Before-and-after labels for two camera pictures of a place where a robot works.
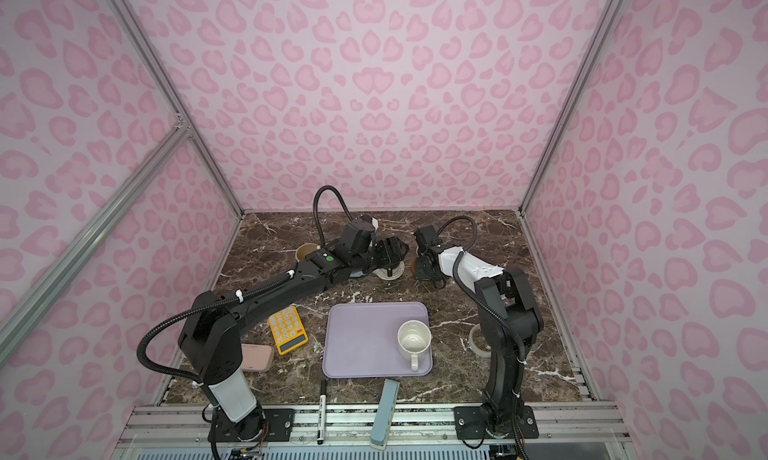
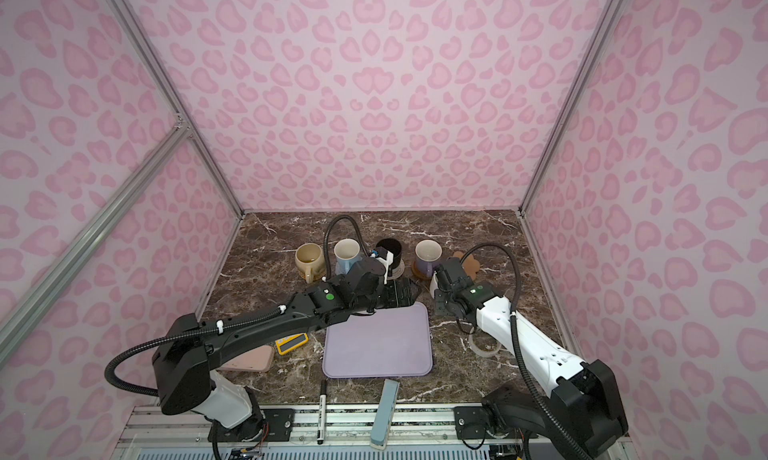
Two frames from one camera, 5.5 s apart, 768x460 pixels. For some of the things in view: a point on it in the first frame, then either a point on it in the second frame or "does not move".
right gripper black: (420, 274) -> (438, 307)
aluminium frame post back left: (164, 77) does not move
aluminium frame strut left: (171, 141) does not move
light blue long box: (384, 413) does not move
